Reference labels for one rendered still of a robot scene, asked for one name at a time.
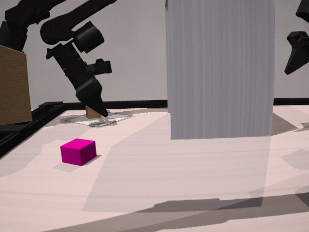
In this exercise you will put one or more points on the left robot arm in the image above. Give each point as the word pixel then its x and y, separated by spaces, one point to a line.
pixel 13 31

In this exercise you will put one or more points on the magenta cube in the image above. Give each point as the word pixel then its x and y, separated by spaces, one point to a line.
pixel 78 151

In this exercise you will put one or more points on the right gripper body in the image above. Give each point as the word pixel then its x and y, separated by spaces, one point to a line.
pixel 302 37

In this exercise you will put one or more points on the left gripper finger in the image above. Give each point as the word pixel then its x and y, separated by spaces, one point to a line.
pixel 95 102

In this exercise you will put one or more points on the black outlined square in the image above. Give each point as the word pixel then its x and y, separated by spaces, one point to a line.
pixel 98 122

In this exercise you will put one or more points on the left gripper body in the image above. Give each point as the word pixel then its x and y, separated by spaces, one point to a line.
pixel 78 76

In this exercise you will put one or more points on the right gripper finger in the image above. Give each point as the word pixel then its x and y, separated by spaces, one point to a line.
pixel 298 57

